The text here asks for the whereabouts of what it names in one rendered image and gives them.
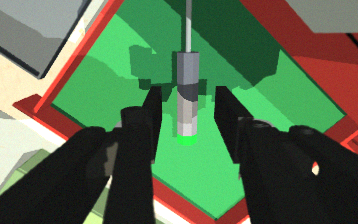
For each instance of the red tool chest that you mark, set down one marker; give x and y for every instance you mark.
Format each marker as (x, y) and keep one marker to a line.
(249, 46)

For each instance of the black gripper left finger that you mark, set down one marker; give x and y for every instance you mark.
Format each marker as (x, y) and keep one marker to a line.
(64, 187)

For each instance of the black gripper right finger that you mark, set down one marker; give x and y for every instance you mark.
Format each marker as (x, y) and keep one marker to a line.
(274, 188)

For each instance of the grey screwdriver with green end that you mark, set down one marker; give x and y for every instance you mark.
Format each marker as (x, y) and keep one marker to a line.
(187, 87)

